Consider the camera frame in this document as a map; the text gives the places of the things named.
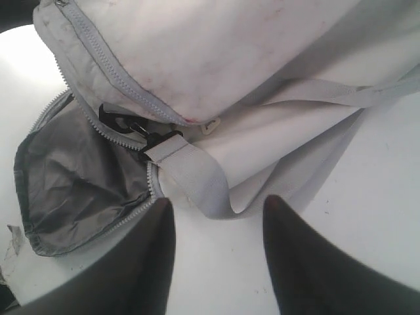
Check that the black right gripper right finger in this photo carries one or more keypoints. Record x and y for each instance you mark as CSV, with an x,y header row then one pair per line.
x,y
310,275

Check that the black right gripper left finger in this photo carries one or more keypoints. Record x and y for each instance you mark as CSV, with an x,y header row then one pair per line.
x,y
134,277

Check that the white fabric duffel bag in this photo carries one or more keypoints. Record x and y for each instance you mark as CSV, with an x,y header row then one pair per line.
x,y
154,85

